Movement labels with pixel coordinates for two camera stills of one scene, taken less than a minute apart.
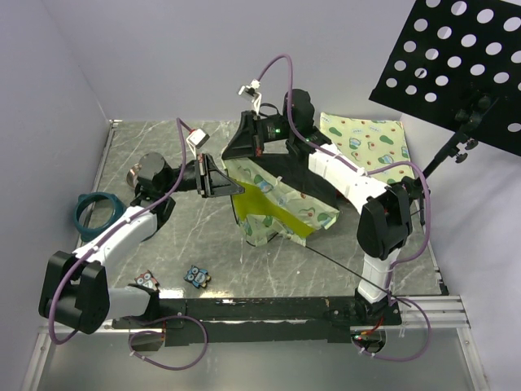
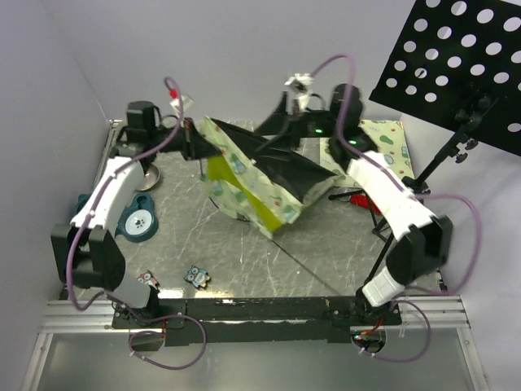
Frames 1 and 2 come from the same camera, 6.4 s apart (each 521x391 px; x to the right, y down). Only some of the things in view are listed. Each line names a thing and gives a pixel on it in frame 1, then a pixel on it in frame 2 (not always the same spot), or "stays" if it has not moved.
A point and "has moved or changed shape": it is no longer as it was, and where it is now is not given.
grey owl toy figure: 147,280 stays
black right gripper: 249,139 to 278,121
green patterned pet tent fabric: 269,207 has moved or changed shape
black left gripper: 211,182 to 194,145
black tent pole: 362,278 to 295,260
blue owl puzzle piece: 199,277 stays
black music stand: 457,63 stays
